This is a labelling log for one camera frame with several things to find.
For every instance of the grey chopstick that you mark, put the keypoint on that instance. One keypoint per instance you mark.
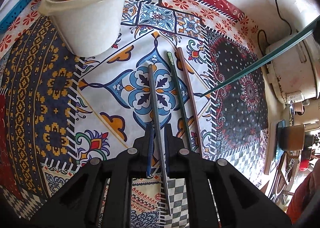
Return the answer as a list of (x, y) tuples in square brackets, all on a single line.
[(158, 134)]

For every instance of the white ceramic utensil cup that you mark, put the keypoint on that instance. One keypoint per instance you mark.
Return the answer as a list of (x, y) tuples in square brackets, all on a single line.
[(87, 27)]

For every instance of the white rice cooker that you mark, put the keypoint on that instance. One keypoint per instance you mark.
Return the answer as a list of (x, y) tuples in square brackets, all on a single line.
[(294, 74)]

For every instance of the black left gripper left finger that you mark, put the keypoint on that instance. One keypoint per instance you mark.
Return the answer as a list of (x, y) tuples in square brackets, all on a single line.
[(99, 191)]

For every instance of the dark green chopstick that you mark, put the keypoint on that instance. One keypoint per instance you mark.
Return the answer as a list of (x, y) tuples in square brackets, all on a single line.
[(180, 99)]

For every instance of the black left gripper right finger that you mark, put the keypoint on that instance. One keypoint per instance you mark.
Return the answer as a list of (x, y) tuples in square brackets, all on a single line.
[(218, 195)]

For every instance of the patterned patchwork table mat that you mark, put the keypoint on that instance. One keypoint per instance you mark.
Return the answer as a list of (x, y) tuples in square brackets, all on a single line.
[(60, 111)]

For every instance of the teal chopstick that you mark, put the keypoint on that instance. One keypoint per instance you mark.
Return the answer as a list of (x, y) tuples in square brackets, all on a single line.
[(268, 57)]

